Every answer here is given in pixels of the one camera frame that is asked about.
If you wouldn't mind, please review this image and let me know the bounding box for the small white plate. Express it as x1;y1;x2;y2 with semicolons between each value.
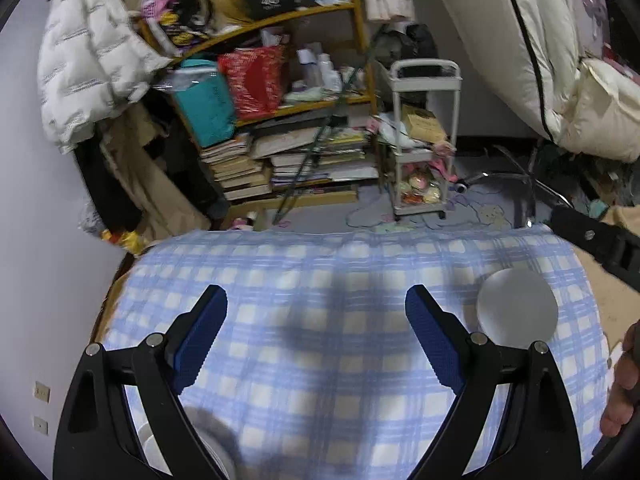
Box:
476;269;559;349

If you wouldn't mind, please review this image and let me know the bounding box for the person's right hand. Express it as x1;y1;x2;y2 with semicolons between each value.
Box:
600;322;639;438

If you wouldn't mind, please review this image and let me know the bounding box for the chrome office chair base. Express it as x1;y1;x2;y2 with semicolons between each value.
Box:
452;141;575;228

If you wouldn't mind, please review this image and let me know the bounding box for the beige trench coat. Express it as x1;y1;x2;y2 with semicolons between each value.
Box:
99;103;212;243

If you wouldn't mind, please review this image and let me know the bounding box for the blue plaid tablecloth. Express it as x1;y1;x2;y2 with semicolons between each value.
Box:
103;226;608;479

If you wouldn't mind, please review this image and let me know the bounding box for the stack of books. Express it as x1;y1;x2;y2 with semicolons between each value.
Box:
200;132;272;203

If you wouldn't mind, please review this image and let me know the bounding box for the dark green pole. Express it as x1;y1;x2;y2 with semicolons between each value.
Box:
272;23;390;226

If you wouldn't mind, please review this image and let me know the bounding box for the white rolling cart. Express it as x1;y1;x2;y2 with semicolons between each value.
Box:
380;58;462;219

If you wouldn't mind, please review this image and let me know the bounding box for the teal bag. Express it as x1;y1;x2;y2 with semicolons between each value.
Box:
172;60;235;148

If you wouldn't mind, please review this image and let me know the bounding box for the yellow wooden bookshelf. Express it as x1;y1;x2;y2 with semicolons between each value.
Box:
140;0;378;202

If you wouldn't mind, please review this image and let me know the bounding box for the red gift bag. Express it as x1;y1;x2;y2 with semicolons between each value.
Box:
217;46;284;120

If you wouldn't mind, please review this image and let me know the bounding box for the white puffer jacket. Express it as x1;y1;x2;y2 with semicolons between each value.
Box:
37;0;169;154

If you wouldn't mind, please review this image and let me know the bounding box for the white wall socket upper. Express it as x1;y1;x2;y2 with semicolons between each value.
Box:
34;380;51;403

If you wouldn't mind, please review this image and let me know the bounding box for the white wall socket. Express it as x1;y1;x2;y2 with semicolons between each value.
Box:
34;380;51;403
32;415;49;436

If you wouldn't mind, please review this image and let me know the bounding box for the white wall socket lower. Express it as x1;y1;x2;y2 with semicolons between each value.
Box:
32;415;49;436

